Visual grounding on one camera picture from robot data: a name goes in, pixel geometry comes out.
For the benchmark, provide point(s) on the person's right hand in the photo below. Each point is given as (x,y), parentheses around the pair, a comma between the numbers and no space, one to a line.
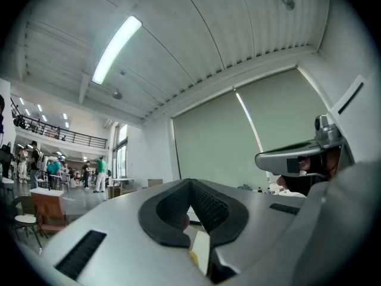
(332,159)

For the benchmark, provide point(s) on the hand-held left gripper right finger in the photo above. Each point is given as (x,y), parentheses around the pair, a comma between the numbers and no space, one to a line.
(256,219)

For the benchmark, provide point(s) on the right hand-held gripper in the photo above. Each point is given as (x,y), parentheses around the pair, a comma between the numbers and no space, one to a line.
(363,124)

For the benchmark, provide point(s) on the black balcony railing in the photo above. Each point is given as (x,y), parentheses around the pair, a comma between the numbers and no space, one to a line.
(98,143)

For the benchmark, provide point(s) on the round ceiling fixture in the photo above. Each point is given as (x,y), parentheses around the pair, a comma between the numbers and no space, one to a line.
(117,94)
(288,3)

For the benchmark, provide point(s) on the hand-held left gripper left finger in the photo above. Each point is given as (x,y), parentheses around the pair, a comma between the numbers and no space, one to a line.
(119,234)

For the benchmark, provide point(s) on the brown cabinet white top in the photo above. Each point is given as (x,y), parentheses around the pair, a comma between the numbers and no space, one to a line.
(47,207)

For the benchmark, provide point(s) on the black chair white seat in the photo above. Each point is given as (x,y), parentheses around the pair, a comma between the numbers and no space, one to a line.
(25,219)

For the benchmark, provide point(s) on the long ceiling tube lamp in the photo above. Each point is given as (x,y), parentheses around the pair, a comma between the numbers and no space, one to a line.
(116,49)

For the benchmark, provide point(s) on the grey roller blind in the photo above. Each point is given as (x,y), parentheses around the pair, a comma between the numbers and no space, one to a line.
(282,109)
(214,139)

